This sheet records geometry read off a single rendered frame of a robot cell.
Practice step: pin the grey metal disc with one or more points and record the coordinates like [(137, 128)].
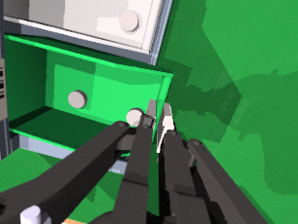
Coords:
[(77, 99)]

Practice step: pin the white round disc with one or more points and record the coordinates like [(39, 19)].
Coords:
[(128, 20), (133, 116)]

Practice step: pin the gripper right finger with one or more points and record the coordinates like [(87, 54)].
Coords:
[(221, 200)]

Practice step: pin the green bin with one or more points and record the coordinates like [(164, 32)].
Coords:
[(40, 80)]

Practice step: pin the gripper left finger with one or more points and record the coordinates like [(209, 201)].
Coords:
[(53, 195)]

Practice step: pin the grey storage bin shelf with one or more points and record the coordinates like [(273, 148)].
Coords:
[(11, 141)]

